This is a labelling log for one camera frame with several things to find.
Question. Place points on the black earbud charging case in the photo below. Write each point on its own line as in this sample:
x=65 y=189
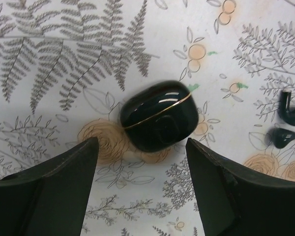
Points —
x=159 y=116

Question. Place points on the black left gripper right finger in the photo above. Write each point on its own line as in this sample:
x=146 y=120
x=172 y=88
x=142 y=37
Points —
x=234 y=200

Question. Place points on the black earbud with stem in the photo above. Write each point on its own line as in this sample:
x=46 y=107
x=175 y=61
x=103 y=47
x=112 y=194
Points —
x=286 y=112

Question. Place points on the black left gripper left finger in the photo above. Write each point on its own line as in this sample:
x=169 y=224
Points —
x=49 y=199

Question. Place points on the floral patterned table mat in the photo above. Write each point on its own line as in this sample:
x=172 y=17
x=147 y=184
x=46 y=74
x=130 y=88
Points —
x=68 y=66

